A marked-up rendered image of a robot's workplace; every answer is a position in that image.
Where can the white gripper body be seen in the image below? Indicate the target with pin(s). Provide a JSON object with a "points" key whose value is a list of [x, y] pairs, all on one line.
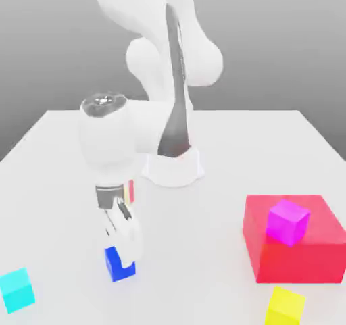
{"points": [[127, 234]]}

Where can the small blue cube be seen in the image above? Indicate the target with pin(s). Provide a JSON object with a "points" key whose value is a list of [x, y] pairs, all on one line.
{"points": [[115, 269]]}

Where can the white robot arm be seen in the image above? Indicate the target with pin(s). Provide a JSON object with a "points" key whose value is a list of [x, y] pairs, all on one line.
{"points": [[119, 138]]}

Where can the small cyan cube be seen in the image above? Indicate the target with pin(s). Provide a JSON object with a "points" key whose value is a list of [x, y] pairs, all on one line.
{"points": [[16, 290]]}

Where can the small magenta cube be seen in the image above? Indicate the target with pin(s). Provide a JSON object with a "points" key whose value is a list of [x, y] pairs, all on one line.
{"points": [[286, 222]]}

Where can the small yellow cube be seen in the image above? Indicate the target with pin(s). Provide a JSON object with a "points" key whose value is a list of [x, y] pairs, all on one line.
{"points": [[285, 307]]}

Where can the large red box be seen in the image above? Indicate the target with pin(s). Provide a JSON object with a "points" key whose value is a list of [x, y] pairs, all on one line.
{"points": [[297, 260]]}

